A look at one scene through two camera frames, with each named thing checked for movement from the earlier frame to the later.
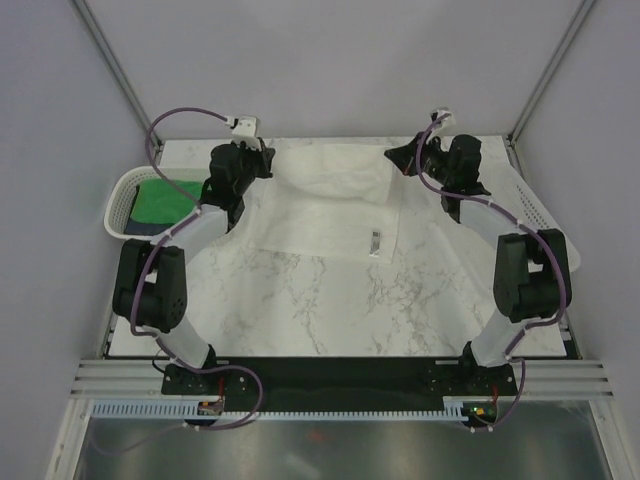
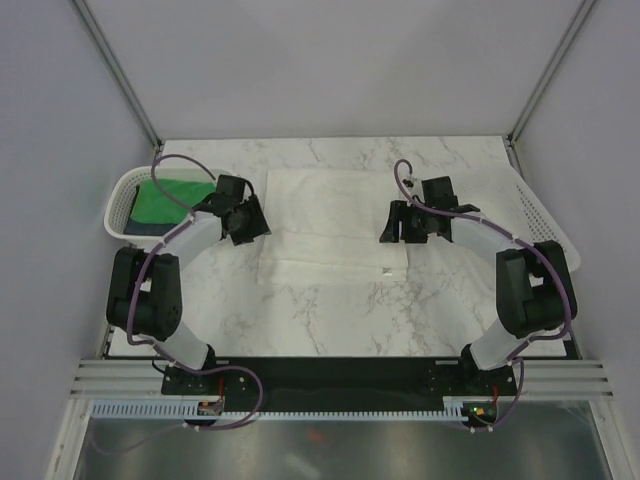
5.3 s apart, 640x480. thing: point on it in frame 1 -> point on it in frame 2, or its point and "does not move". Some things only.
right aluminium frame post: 549,71 does not move
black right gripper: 406,157 -> 400,212
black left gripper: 264,161 -> 258,225
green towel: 157,201 does not move
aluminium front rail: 141,379 does not move
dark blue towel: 145,228 does not move
